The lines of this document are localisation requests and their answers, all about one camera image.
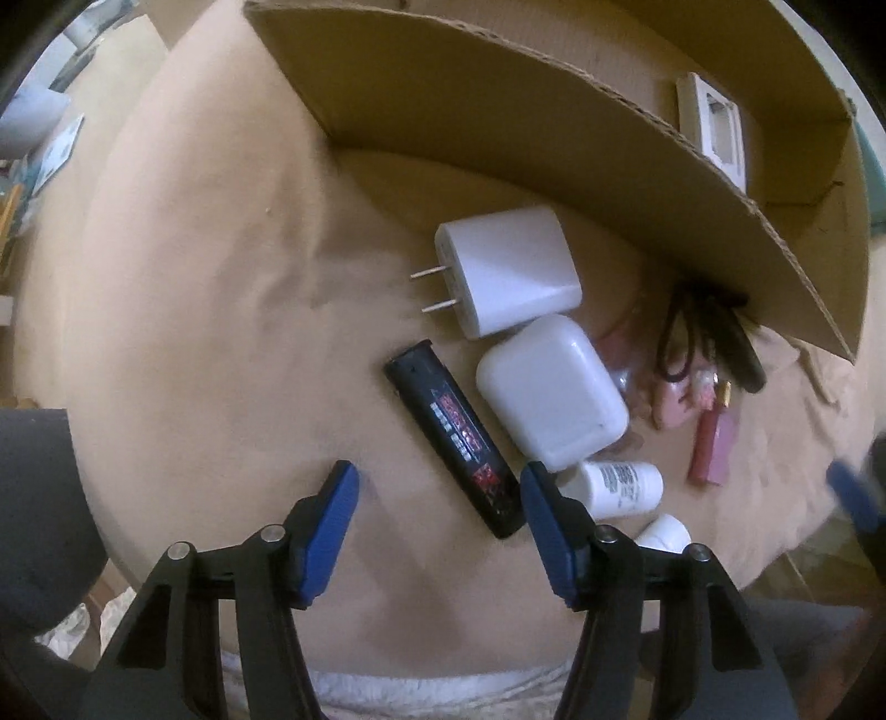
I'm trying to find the white plastic bag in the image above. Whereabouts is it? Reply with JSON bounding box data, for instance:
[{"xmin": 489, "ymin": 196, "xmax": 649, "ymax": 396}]
[{"xmin": 0, "ymin": 86, "xmax": 74, "ymax": 160}]

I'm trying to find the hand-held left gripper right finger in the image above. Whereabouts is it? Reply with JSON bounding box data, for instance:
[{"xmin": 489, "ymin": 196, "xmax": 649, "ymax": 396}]
[{"xmin": 519, "ymin": 462, "xmax": 804, "ymax": 720}]

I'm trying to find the white plastic battery device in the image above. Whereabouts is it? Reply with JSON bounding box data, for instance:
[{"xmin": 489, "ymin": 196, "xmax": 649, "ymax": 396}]
[{"xmin": 674, "ymin": 71, "xmax": 750, "ymax": 195}]

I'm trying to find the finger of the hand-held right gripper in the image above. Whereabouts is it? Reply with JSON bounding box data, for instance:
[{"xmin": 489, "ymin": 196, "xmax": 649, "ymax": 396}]
[{"xmin": 827, "ymin": 433, "xmax": 886, "ymax": 548}]

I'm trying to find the pink lip gloss tube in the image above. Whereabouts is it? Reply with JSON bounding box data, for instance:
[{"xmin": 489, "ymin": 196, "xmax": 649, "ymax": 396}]
[{"xmin": 687, "ymin": 379, "xmax": 736, "ymax": 486}]

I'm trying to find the white quilted cloth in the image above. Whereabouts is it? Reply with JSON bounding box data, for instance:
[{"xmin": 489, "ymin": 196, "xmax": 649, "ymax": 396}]
[{"xmin": 28, "ymin": 602, "xmax": 575, "ymax": 720}]

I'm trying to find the white earbuds case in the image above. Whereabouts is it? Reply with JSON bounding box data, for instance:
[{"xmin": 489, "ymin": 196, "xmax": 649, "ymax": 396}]
[{"xmin": 475, "ymin": 315, "xmax": 631, "ymax": 473}]

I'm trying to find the grey cloth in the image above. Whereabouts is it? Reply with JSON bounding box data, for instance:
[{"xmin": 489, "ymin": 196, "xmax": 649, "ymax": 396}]
[{"xmin": 0, "ymin": 408, "xmax": 108, "ymax": 628}]

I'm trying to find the cardboard box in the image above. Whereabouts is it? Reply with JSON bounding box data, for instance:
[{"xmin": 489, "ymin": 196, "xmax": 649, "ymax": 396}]
[{"xmin": 242, "ymin": 0, "xmax": 872, "ymax": 364}]

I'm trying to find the pink heart keychain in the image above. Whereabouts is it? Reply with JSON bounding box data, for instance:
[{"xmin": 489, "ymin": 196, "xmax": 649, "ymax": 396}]
[{"xmin": 651, "ymin": 367, "xmax": 717, "ymax": 431}]

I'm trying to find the printed booklet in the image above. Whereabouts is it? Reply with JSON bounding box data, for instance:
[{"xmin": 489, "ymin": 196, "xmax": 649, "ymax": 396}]
[{"xmin": 31, "ymin": 114, "xmax": 87, "ymax": 195}]

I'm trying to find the small white bottle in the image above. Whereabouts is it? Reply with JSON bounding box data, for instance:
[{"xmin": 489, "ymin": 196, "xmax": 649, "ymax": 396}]
[
  {"xmin": 633, "ymin": 512, "xmax": 693, "ymax": 555},
  {"xmin": 557, "ymin": 460, "xmax": 664, "ymax": 520}
]

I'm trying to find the black lighter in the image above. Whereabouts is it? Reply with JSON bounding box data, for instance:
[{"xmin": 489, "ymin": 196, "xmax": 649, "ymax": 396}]
[{"xmin": 384, "ymin": 339, "xmax": 525, "ymax": 541}]

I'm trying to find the clear pink hair claw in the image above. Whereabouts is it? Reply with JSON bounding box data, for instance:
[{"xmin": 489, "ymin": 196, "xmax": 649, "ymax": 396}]
[{"xmin": 595, "ymin": 305, "xmax": 658, "ymax": 416}]

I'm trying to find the white charger plug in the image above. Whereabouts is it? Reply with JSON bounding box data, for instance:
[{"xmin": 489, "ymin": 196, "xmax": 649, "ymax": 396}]
[{"xmin": 410, "ymin": 205, "xmax": 584, "ymax": 342}]

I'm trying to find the black cord and handle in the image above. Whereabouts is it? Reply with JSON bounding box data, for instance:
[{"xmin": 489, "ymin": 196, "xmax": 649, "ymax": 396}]
[{"xmin": 654, "ymin": 284, "xmax": 735, "ymax": 383}]

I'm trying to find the black hair clip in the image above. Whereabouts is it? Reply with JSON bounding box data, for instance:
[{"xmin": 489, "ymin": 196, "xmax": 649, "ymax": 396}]
[{"xmin": 713, "ymin": 297, "xmax": 768, "ymax": 394}]

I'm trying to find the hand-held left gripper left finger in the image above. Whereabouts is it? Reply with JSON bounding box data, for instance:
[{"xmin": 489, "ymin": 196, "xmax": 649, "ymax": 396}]
[{"xmin": 79, "ymin": 460, "xmax": 361, "ymax": 720}]

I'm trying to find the beige bed sheet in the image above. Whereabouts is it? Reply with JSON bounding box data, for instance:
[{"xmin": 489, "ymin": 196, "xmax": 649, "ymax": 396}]
[{"xmin": 14, "ymin": 0, "xmax": 882, "ymax": 693}]

